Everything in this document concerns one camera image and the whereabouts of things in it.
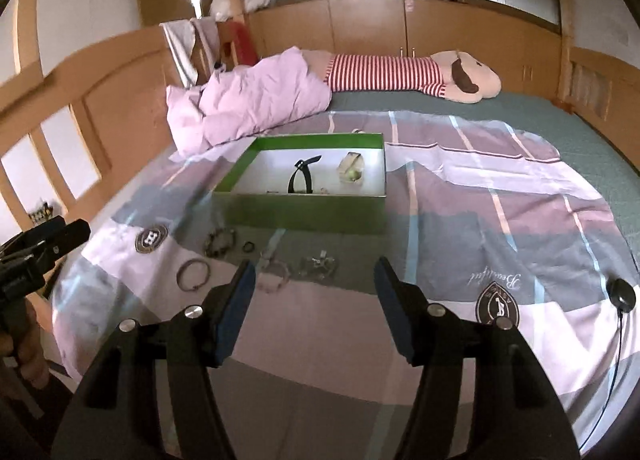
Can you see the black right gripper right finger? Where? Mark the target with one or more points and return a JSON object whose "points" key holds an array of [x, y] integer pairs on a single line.
{"points": [[516, 413]]}

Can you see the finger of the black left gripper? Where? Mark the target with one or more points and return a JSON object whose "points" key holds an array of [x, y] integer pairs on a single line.
{"points": [[61, 242], [33, 236]]}

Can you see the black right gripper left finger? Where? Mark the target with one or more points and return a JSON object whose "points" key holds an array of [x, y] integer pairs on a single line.
{"points": [[114, 413]]}

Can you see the black wrist watch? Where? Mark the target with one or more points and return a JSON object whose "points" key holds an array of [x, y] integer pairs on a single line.
{"points": [[302, 167]]}

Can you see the left human hand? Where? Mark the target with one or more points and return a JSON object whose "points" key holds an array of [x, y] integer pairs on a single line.
{"points": [[28, 351]]}

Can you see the thin metal bangle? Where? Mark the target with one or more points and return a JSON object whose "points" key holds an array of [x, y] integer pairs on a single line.
{"points": [[192, 275]]}

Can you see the wooden headboard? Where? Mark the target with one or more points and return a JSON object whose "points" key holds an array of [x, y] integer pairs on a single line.
{"points": [[115, 91]]}

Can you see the black round puck device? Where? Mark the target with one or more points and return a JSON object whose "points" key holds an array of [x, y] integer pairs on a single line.
{"points": [[621, 295]]}

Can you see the plaid bed sheet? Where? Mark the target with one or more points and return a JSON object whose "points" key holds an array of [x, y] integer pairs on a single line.
{"points": [[482, 217]]}

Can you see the pink folded quilt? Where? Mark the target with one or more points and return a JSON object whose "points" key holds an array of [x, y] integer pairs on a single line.
{"points": [[244, 101]]}

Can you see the hanging grey clothes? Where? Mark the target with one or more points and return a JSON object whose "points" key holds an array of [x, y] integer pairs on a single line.
{"points": [[182, 37]]}

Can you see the green mattress cover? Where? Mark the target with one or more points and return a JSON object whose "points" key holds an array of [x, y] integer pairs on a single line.
{"points": [[580, 146]]}

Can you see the green cardboard box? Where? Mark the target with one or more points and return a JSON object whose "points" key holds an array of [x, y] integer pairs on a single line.
{"points": [[349, 184]]}

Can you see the red garment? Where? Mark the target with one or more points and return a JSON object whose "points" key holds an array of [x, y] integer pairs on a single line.
{"points": [[236, 44]]}

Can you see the wooden footboard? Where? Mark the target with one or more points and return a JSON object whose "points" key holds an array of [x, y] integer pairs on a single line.
{"points": [[604, 92]]}

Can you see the striped plush doll pillow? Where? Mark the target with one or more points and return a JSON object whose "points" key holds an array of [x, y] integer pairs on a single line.
{"points": [[452, 75]]}

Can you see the wooden wall cabinets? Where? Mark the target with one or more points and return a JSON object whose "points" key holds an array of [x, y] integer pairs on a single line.
{"points": [[525, 53]]}

